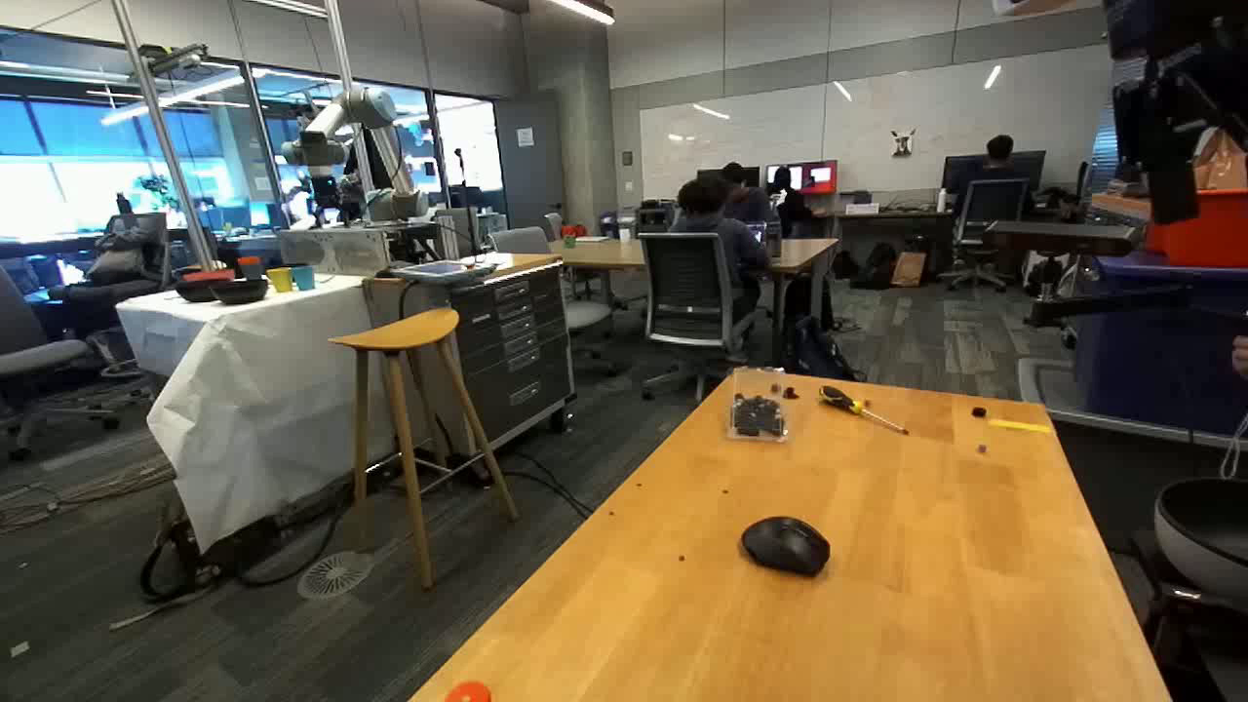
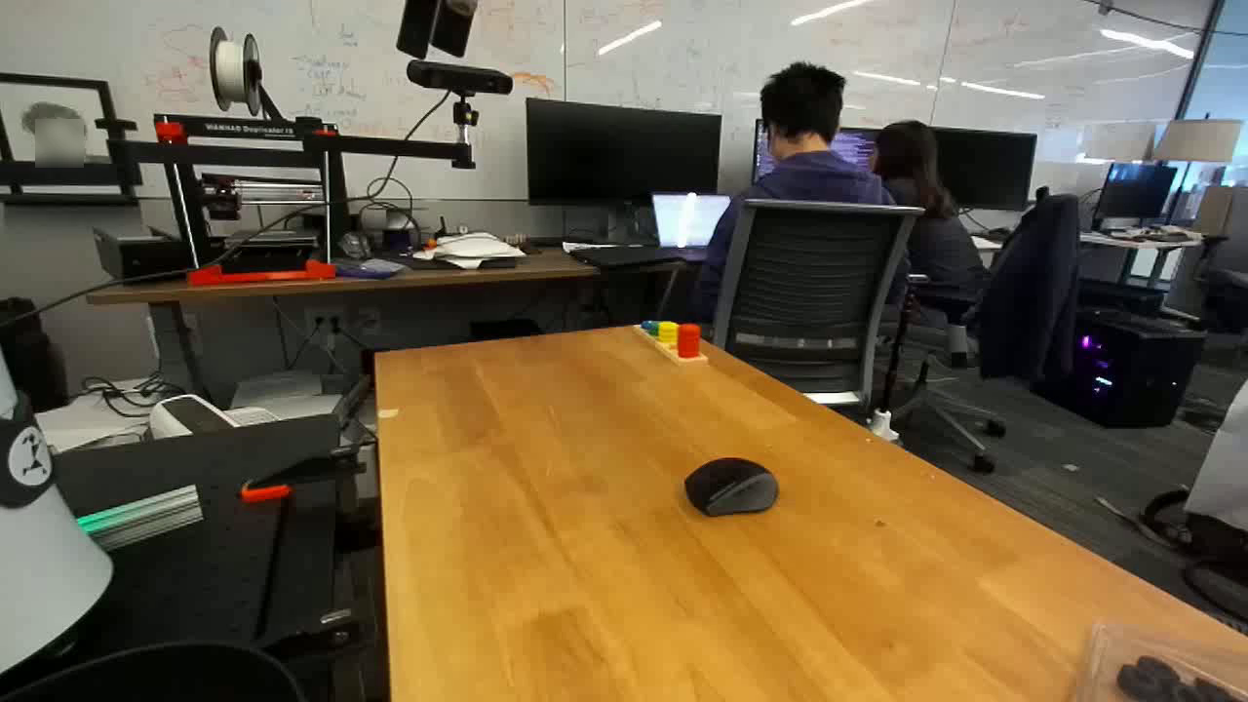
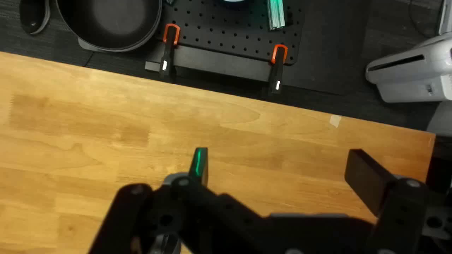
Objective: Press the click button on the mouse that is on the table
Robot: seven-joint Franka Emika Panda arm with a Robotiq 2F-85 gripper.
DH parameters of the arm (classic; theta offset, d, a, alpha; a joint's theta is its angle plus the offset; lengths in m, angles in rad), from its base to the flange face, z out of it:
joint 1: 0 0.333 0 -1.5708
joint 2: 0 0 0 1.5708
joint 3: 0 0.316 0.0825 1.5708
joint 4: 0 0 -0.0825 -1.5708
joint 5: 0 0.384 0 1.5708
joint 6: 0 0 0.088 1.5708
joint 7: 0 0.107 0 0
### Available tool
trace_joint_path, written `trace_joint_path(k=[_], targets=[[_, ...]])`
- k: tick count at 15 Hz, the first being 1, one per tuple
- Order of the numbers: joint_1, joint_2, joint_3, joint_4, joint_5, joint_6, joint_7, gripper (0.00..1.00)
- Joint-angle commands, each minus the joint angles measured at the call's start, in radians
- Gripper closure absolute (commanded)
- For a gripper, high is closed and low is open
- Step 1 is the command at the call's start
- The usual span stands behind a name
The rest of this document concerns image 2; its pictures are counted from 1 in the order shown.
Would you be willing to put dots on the black computer mouse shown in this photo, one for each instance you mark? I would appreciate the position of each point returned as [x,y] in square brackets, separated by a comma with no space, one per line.
[731,490]

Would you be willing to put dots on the green toy block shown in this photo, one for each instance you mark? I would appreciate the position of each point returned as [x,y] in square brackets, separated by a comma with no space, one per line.
[654,326]

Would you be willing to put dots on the yellow toy block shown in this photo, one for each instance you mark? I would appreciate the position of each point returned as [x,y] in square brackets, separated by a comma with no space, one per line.
[670,337]

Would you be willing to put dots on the red toy block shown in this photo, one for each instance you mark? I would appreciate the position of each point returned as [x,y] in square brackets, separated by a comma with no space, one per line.
[688,342]

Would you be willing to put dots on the black keyboard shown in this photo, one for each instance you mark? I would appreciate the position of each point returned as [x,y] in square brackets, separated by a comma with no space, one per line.
[625,260]

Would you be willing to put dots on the open laptop bright screen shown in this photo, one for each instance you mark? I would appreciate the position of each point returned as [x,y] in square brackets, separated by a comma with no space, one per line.
[688,218]

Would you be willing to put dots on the stack of white papers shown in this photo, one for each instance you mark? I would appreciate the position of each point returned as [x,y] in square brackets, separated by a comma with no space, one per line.
[468,252]

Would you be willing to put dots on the grey mesh office chair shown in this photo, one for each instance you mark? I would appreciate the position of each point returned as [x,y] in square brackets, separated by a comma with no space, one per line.
[803,295]

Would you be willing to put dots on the large black monitor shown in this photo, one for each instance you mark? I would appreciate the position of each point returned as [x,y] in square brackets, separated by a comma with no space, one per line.
[620,152]

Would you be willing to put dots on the wooden work desk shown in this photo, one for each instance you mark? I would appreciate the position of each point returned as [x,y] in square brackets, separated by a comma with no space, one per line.
[390,283]

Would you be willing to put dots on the person in purple sweater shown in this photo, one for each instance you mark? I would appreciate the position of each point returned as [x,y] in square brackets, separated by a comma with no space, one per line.
[803,177]

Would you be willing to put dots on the monitor with purple screen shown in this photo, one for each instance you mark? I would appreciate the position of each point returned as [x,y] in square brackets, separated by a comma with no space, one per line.
[859,144]

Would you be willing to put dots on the long-haired person in dark top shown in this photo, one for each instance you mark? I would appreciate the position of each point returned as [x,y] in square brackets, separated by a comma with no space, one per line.
[930,218]

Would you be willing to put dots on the white papers pile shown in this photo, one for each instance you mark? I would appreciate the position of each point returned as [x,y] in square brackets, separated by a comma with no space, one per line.
[267,397]

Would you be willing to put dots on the black hanging device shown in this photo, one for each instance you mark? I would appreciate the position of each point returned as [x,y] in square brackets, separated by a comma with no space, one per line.
[436,23]

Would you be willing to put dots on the black monitor by window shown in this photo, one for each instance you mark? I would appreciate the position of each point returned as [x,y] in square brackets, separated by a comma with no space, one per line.
[988,165]

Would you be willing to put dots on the chair draped with black jacket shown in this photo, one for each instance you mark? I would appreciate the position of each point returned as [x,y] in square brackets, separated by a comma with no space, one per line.
[1036,287]

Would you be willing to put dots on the black red 3D printer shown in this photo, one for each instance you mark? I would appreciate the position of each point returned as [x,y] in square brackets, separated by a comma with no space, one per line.
[267,137]

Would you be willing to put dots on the white filament spool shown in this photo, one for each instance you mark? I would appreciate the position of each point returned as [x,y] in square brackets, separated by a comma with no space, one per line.
[235,68]

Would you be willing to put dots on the black low cart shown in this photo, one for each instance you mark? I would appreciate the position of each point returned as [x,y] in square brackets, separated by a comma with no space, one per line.
[198,579]

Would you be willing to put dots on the black box on desk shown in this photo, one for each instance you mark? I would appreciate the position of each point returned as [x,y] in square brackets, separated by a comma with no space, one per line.
[139,256]

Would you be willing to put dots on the green translucent tube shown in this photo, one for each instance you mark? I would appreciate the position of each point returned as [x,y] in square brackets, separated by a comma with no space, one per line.
[143,517]

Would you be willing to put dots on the black computer tower purple light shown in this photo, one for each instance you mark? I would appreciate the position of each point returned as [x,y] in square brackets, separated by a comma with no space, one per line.
[1135,363]

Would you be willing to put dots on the small distant monitor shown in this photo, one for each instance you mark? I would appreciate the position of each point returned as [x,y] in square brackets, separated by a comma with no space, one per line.
[1135,192]

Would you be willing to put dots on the black round bin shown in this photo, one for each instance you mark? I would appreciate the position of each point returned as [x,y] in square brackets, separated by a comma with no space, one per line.
[156,677]

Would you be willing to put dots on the beige lamp shade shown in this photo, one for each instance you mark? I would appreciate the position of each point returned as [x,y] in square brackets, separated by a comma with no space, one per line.
[1197,142]

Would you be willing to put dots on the framed portrait picture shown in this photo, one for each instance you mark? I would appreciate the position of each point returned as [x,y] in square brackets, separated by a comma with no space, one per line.
[57,124]

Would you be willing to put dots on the black camera on stand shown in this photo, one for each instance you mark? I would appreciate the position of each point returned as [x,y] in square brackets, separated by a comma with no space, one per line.
[459,81]

